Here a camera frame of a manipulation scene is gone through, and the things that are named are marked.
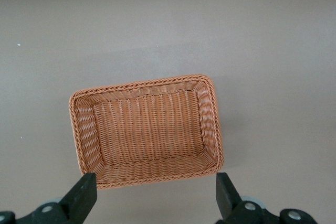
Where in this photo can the brown wicker basket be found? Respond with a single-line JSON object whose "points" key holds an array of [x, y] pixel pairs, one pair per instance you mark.
{"points": [[147, 129]]}

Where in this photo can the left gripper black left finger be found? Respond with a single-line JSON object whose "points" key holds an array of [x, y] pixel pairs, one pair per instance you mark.
{"points": [[71, 205]]}

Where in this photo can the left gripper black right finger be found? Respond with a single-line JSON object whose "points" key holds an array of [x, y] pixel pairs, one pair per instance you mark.
{"points": [[231, 203]]}

